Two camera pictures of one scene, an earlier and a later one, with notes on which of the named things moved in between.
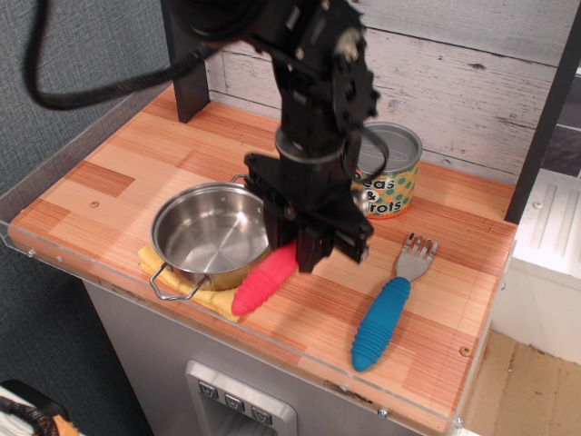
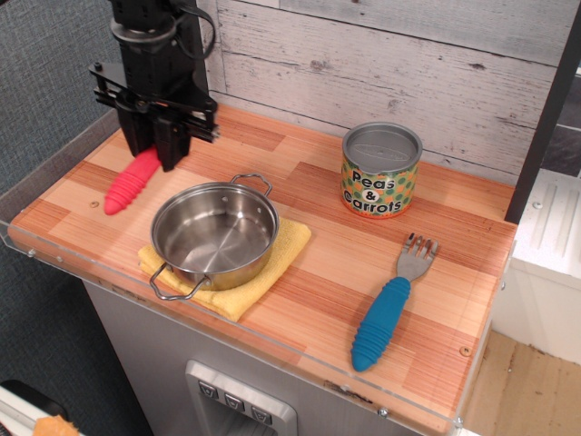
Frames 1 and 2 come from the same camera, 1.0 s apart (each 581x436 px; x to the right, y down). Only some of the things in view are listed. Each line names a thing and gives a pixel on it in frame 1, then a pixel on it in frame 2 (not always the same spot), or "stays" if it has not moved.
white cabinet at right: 538,298 stays
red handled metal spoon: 268,274 to 132,179
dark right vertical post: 555,105 stays
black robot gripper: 317,193 to 163,85
